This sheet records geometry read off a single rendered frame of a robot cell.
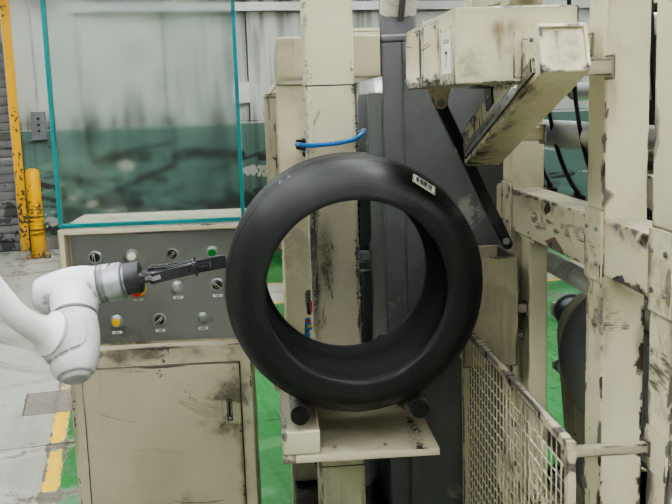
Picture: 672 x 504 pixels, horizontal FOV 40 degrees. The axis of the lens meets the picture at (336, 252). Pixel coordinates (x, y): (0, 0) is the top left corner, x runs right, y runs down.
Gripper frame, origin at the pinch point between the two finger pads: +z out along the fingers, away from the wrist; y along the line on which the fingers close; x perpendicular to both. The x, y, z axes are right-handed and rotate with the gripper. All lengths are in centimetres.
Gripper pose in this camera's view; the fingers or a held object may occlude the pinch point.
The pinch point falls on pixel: (211, 263)
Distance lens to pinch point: 215.3
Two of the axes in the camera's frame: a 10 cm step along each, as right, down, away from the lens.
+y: -0.8, -1.6, 9.8
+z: 9.8, -1.8, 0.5
